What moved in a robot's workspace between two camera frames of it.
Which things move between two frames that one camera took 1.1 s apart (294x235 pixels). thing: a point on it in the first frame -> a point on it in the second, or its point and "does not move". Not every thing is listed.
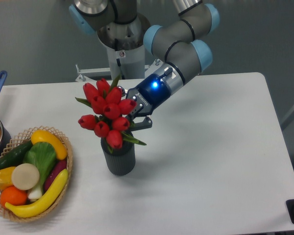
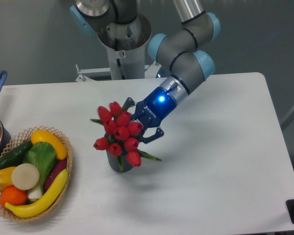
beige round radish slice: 25,176 does not move
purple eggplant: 60,165 does not move
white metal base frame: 83,73 does not move
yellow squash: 40,135 does not move
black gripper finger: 122,91 -> 128,103
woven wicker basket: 18,140 does not move
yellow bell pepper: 2,178 does not move
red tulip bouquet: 109,110 -> 121,136
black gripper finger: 146,123 -> 159,133
